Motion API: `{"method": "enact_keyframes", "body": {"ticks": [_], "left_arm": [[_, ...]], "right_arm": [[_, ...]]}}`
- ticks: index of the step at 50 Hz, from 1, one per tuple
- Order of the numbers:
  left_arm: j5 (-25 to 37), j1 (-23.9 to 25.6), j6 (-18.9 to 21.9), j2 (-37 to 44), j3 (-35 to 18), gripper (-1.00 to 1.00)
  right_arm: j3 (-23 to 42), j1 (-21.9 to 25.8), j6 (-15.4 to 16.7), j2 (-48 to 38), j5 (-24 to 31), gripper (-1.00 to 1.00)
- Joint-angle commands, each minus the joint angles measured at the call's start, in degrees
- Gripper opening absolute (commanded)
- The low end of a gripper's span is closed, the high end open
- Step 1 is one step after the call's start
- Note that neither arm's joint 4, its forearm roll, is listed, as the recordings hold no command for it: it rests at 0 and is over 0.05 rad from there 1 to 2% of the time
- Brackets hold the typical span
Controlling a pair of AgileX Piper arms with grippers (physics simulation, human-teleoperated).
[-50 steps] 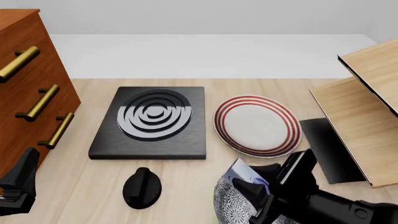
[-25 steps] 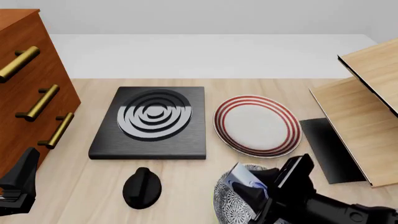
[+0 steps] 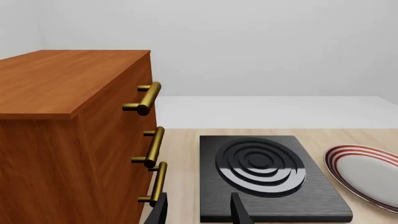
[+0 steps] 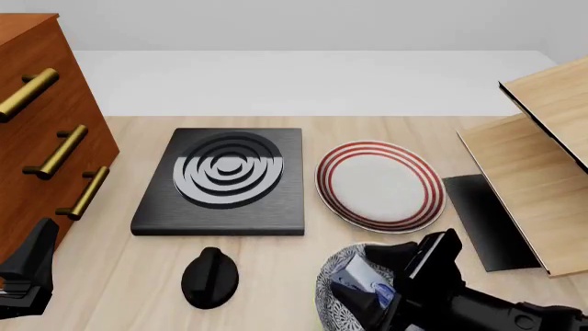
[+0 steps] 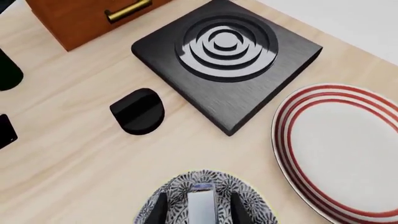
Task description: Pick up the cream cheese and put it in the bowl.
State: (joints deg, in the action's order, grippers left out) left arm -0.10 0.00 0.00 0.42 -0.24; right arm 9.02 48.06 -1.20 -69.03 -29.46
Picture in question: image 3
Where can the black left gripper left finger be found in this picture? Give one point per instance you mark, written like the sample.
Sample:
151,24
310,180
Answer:
158,212

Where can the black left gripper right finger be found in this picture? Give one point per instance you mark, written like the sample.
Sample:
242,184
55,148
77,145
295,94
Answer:
239,211

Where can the flat black stove plate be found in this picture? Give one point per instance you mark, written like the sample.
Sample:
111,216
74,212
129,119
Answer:
264,177

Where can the white plate with red rings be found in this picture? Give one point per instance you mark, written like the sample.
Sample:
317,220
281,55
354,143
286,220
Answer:
363,172

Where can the wooden cabinet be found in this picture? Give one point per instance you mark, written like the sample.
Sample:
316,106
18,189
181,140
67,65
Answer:
62,116

